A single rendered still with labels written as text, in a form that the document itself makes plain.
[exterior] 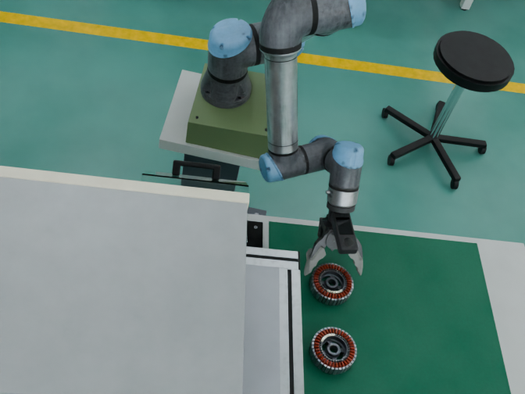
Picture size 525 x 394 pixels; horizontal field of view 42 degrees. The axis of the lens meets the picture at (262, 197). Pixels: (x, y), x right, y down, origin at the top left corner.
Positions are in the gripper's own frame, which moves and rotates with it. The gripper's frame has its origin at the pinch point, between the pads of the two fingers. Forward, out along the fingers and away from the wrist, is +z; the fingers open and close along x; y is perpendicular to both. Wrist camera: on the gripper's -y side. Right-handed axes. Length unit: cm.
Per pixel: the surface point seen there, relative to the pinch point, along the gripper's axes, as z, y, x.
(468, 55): -40, 115, -85
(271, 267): -19.6, -31.3, 24.3
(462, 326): 9.8, -9.1, -34.1
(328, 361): 11.7, -19.8, 5.2
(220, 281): -30, -54, 38
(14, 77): -9, 172, 103
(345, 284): 1.3, -1.6, -3.0
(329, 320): 8.6, -7.1, 1.9
